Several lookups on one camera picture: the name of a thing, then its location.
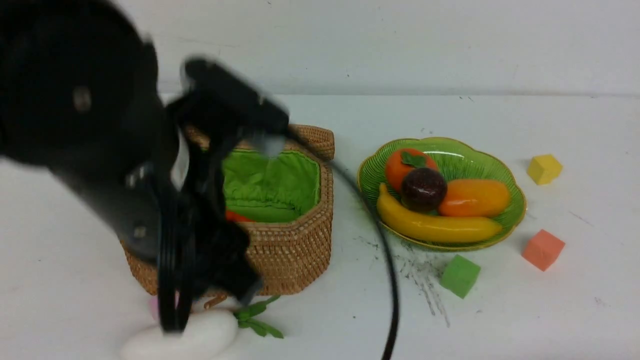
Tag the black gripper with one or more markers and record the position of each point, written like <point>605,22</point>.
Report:
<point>170,211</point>

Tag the orange toy carrot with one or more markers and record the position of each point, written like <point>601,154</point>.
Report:
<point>235,217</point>

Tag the white toy radish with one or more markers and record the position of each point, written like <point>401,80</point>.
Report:
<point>206,336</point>

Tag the yellow toy banana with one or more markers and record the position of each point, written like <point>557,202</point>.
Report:
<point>432,228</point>

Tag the orange toy persimmon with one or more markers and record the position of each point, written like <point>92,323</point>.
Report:
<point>403,161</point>

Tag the purple toy mangosteen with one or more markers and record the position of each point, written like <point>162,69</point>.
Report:
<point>423,190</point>

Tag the orange yellow toy mango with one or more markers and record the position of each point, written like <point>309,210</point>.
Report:
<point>475,197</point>

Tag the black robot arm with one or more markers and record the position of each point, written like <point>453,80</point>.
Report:
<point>79,97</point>

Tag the woven wicker basket green lining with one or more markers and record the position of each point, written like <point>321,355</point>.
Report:
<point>288,203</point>

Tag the pink foam cube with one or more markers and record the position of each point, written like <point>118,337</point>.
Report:
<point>153,305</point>

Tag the green foam cube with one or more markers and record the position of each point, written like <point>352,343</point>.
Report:
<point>460,275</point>

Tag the green leaf-shaped glass plate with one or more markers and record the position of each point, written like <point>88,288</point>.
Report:
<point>456,160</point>

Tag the orange foam cube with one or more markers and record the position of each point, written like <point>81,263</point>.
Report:
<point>543,249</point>

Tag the yellow foam cube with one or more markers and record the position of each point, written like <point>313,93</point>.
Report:
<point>544,169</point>

